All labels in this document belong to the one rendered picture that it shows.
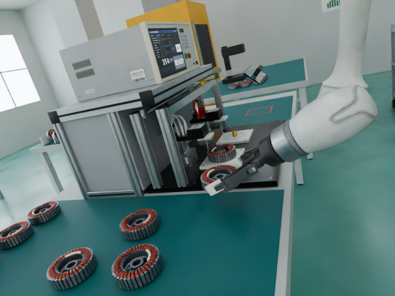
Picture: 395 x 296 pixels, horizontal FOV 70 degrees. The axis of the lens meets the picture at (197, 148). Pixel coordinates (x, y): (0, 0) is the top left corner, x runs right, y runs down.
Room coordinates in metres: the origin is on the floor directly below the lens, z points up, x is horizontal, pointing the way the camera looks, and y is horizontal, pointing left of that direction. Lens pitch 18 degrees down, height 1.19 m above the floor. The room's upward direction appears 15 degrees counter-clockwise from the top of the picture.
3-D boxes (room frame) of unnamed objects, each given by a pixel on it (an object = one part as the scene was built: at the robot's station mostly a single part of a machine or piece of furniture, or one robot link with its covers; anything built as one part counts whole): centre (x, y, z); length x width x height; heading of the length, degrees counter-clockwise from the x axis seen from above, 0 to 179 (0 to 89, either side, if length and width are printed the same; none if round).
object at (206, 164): (1.03, -0.09, 0.78); 0.15 x 0.15 x 0.01; 66
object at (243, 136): (1.25, -0.18, 0.78); 0.15 x 0.15 x 0.01; 66
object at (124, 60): (1.28, 0.15, 1.22); 0.44 x 0.39 x 0.20; 156
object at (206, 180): (0.74, -0.04, 0.84); 0.11 x 0.11 x 0.04
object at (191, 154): (1.09, 0.05, 0.80); 0.08 x 0.05 x 0.06; 156
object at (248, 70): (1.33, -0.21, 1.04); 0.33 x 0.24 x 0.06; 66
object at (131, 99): (1.27, 0.16, 1.09); 0.68 x 0.44 x 0.05; 156
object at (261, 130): (1.15, -0.12, 0.76); 0.64 x 0.47 x 0.02; 156
